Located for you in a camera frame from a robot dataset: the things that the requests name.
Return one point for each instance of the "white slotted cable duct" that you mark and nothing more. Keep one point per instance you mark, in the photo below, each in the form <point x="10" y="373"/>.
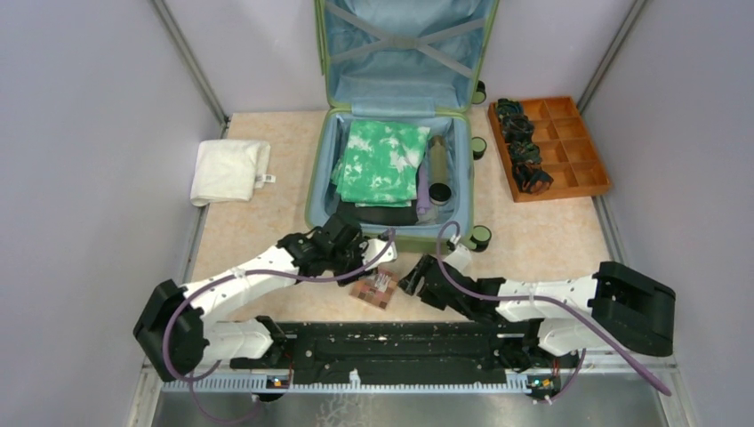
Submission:
<point x="279" y="384"/>

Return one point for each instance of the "black round jar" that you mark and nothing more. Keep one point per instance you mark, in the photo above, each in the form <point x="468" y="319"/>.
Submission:
<point x="439" y="193"/>

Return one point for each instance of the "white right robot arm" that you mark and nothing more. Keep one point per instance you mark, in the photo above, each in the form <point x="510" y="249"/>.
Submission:
<point x="615" y="307"/>

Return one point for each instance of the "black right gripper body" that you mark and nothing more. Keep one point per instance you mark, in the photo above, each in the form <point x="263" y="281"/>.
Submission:
<point x="428" y="294"/>

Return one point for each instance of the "gold cylindrical bottle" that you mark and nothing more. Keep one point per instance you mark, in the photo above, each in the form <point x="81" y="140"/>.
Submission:
<point x="438" y="173"/>

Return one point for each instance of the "green white patterned cloth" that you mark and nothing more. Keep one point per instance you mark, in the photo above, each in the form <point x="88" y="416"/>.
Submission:
<point x="379" y="164"/>

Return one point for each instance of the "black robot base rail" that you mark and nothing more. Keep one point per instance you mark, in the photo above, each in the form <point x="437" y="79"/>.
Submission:
<point x="405" y="353"/>

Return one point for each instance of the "white folded towel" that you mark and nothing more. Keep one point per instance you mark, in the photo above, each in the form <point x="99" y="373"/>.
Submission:
<point x="230" y="171"/>

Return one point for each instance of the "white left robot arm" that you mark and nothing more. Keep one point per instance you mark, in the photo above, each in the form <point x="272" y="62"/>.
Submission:
<point x="183" y="327"/>

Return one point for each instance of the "suitcase wheel middle right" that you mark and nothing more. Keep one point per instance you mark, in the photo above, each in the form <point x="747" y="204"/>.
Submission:
<point x="478" y="146"/>

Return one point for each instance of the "black garment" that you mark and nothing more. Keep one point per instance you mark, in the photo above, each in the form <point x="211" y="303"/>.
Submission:
<point x="380" y="215"/>

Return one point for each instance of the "suitcase wheel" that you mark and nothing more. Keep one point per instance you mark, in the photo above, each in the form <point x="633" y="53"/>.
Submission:
<point x="480" y="238"/>
<point x="478" y="146"/>
<point x="479" y="95"/>

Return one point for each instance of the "dark bundle in tray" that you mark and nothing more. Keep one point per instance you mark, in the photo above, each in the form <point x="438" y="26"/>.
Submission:
<point x="517" y="128"/>
<point x="524" y="153"/>
<point x="531" y="179"/>
<point x="505" y="107"/>

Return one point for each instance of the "orange compartment tray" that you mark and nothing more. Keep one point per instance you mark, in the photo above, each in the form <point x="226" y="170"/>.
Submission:
<point x="568" y="153"/>

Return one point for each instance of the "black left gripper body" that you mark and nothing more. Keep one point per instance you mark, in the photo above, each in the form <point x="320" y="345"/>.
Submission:
<point x="349" y="259"/>

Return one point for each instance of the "suitcase wheel front right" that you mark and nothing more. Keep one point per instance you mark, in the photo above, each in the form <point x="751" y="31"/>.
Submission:
<point x="480" y="238"/>

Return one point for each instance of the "purple garment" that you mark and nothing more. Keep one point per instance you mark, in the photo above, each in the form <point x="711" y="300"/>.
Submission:
<point x="423" y="203"/>

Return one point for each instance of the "suitcase wheel rear right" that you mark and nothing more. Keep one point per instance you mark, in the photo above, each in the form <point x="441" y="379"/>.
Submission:
<point x="479" y="95"/>

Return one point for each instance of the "eyeshadow palette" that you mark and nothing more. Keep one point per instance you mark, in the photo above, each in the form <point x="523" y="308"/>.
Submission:
<point x="375" y="289"/>

